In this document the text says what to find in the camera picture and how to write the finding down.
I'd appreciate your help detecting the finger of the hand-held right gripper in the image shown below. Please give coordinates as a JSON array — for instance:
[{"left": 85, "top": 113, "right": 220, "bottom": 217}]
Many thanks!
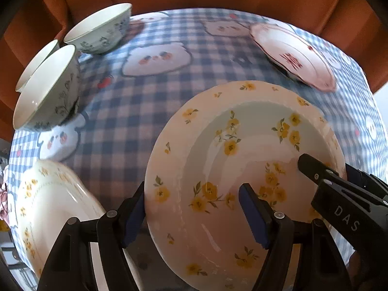
[
  {"left": 298, "top": 154, "right": 340, "bottom": 187},
  {"left": 346, "top": 163, "right": 388, "bottom": 207}
]

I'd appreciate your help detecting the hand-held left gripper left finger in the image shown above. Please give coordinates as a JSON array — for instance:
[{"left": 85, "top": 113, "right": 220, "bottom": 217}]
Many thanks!
[{"left": 36, "top": 181, "right": 147, "bottom": 291}]

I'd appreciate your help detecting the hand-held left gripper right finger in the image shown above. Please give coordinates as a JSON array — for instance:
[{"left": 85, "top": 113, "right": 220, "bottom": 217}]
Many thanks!
[{"left": 238, "top": 183, "right": 353, "bottom": 291}]

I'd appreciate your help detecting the yellow flower plate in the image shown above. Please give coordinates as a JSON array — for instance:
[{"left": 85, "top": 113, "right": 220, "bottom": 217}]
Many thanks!
[
  {"left": 144, "top": 80, "right": 348, "bottom": 291},
  {"left": 15, "top": 159, "right": 137, "bottom": 291}
]

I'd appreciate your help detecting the white floral bowl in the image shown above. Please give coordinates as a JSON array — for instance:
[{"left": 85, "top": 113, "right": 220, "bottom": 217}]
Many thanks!
[
  {"left": 15, "top": 39, "right": 61, "bottom": 93},
  {"left": 13, "top": 45, "right": 81, "bottom": 133},
  {"left": 63, "top": 3, "right": 133, "bottom": 56}
]

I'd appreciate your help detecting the blue checked printed tablecloth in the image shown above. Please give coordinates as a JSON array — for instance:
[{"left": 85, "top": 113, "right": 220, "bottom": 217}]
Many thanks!
[{"left": 8, "top": 8, "right": 378, "bottom": 291}]

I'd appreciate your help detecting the white plate red pattern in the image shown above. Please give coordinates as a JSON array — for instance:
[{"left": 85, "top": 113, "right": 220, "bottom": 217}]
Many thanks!
[{"left": 249, "top": 23, "right": 338, "bottom": 93}]

